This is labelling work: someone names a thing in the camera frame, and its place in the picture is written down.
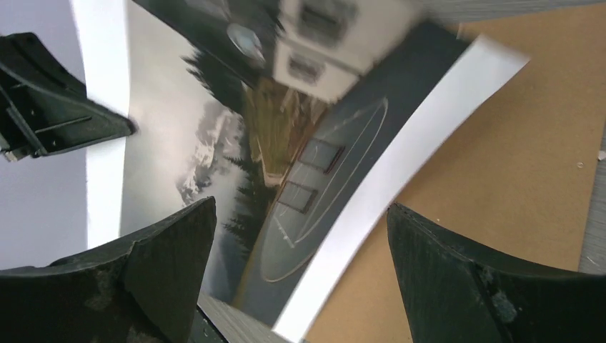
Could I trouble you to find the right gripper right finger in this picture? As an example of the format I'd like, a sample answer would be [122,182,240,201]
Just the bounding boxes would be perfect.
[387,204,605,342]

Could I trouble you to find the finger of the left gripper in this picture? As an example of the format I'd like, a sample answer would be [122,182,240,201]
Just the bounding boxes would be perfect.
[1,32,136,162]

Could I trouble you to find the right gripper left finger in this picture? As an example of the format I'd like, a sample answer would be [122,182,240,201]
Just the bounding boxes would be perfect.
[1,197,217,342]

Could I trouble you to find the brown backing board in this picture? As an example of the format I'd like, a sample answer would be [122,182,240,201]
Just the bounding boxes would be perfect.
[302,4,606,343]

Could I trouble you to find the landscape photo print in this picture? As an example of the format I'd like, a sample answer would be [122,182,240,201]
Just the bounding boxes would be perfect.
[71,1,529,342]

